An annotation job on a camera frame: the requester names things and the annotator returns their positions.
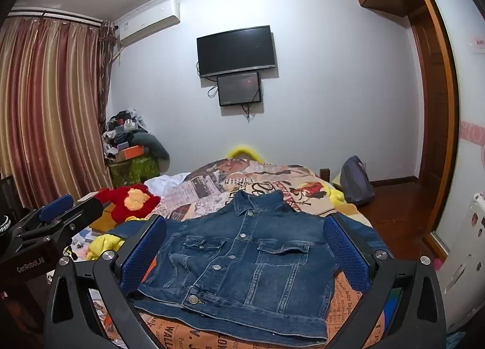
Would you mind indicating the dark mesh object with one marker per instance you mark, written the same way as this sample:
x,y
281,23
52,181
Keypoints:
x,y
7,193

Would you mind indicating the green camouflage bag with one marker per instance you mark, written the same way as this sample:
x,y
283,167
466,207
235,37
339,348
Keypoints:
x,y
136,171

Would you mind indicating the white air conditioner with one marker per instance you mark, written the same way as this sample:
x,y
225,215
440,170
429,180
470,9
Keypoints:
x,y
147,23

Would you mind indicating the orange box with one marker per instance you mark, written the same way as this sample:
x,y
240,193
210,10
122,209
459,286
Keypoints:
x,y
132,152

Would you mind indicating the blue denim jacket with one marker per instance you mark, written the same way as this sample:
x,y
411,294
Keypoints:
x,y
242,258

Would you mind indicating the wooden bed post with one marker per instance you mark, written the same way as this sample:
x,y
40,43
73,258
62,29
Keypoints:
x,y
324,175

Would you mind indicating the white cloth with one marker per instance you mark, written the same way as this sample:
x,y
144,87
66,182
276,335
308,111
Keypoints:
x,y
163,182

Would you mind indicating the striped brown curtain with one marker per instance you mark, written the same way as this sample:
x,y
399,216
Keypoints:
x,y
49,106

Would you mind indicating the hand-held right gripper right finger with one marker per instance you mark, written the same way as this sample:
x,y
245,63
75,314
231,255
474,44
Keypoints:
x,y
346,250

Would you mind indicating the white wardrobe door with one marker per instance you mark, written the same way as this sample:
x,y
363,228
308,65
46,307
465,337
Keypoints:
x,y
466,106

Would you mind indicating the newspaper print blanket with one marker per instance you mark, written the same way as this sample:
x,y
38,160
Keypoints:
x,y
272,182

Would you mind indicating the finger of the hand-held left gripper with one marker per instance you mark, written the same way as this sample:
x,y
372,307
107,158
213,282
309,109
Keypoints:
x,y
57,207
89,210

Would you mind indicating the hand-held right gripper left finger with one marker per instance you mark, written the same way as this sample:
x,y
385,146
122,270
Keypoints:
x,y
144,254

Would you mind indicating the grey backpack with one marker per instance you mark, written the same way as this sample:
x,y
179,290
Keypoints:
x,y
356,182

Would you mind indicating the pile of clutter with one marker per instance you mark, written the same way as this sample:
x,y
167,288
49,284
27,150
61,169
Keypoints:
x,y
119,125

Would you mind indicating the small black wall monitor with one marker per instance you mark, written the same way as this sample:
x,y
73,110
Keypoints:
x,y
238,87

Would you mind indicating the red plush toy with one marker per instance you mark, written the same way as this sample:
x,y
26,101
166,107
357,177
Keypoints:
x,y
119,207

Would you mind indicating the black wall television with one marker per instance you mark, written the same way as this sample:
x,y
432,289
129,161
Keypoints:
x,y
235,50

